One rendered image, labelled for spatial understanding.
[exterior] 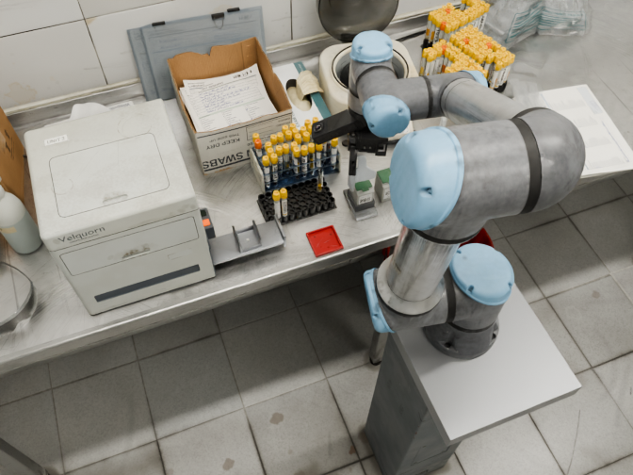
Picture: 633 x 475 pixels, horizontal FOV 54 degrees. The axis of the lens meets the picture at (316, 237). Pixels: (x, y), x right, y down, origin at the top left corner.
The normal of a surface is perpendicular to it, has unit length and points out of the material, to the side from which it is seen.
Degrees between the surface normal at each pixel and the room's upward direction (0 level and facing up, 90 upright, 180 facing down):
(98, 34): 90
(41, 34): 90
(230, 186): 0
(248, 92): 2
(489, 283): 7
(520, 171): 44
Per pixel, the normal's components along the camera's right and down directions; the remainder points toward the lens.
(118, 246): 0.36, 0.77
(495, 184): 0.14, 0.33
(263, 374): 0.01, -0.56
